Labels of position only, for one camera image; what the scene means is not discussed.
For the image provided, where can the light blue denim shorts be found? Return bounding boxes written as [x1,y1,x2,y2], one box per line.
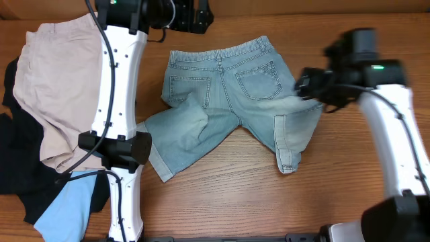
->
[137,36,323,182]

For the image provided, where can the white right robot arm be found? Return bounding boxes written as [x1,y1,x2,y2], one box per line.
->
[295,28,429,241]

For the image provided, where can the light blue shirt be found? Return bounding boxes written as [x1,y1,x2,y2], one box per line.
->
[34,171,97,242]

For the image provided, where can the black garment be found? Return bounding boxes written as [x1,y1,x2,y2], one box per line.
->
[1,60,110,225]

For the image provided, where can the beige khaki shorts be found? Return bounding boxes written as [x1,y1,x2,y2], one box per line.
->
[13,14,101,173]

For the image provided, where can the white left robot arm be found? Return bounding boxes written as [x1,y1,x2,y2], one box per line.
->
[78,0,214,241]

